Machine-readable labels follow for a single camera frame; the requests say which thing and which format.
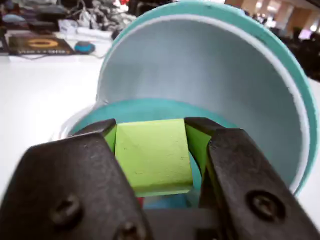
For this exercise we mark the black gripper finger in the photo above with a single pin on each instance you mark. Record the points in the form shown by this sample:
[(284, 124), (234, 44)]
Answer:
[(60, 180)]

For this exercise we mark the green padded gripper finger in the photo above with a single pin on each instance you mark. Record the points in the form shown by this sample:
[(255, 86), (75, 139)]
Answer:
[(250, 180)]

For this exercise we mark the green lego block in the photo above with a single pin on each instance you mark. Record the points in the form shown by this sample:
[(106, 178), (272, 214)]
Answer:
[(152, 155)]

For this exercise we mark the teal whale shaped bin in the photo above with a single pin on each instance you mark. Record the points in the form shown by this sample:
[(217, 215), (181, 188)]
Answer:
[(200, 62)]

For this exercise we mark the blue round gadget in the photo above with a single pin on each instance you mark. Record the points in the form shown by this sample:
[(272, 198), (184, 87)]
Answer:
[(85, 47)]

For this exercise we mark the white power strip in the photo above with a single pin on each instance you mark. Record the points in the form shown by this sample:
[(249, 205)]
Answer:
[(82, 28)]

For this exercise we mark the black computer mouse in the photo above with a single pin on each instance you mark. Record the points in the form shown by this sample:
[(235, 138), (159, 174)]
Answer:
[(116, 34)]

